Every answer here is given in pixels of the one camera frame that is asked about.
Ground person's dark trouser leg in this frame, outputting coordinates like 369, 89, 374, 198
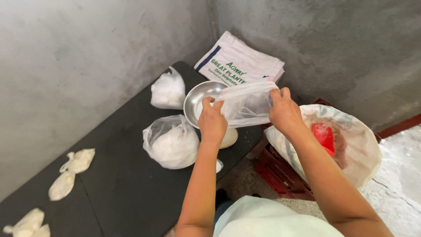
213, 189, 235, 228

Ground open white woven sack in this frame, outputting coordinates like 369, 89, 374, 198
264, 104, 383, 188

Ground large tied bag white powder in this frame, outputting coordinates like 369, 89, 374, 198
142, 115, 200, 170

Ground red plastic crate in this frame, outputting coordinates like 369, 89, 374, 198
253, 97, 382, 201

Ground folded white woven sacks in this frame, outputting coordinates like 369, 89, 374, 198
194, 31, 285, 88

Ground person's right hand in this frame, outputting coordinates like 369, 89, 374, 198
269, 87, 307, 133

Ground small steel plate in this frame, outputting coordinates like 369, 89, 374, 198
220, 128, 239, 149

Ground person's left hand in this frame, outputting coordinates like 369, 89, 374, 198
198, 96, 228, 145

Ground red plastic scoop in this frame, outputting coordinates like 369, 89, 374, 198
311, 123, 336, 157

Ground person's white shirt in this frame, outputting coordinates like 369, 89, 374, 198
213, 196, 344, 237

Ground round steel bowl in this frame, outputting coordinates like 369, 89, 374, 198
183, 81, 231, 129

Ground small tied white packet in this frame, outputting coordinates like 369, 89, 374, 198
48, 171, 76, 201
31, 224, 51, 237
3, 208, 45, 237
59, 148, 96, 174

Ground small tied bag white powder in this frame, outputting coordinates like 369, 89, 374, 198
150, 66, 186, 110

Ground clear plastic bag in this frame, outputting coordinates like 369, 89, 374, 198
215, 77, 280, 129

